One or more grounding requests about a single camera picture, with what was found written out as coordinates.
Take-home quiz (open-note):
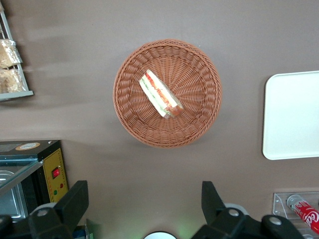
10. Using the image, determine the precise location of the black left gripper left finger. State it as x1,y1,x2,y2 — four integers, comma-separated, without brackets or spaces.
28,180,89,239

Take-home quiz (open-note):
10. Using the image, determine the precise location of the clear acrylic bottle rack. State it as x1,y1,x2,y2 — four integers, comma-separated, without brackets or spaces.
272,191,319,239

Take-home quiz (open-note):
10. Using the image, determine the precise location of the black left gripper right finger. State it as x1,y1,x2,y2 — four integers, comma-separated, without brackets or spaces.
191,181,262,239

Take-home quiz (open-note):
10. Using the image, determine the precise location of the steel food warmer pan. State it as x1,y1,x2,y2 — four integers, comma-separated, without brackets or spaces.
0,170,28,222

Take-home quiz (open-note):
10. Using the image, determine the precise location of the tray of packaged snacks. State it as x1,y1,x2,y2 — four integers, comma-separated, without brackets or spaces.
0,4,34,102

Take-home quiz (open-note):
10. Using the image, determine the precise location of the clear bag of snacks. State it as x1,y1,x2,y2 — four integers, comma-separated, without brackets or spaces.
0,68,27,94
0,38,23,69

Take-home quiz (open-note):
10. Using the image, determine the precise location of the black food warmer display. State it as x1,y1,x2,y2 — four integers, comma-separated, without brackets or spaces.
0,139,69,223

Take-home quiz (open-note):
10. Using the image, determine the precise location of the cream rectangular plastic tray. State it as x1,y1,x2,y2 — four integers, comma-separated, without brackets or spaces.
262,70,319,160

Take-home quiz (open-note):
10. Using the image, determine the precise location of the red cola bottle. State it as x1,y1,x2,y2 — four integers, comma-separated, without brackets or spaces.
286,194,319,235

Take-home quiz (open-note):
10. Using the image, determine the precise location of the round brown wicker basket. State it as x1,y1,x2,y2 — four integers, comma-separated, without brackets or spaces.
112,38,222,149

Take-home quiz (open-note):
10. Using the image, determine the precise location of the triangular sandwich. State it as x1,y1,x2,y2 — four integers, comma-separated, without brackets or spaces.
139,69,184,119

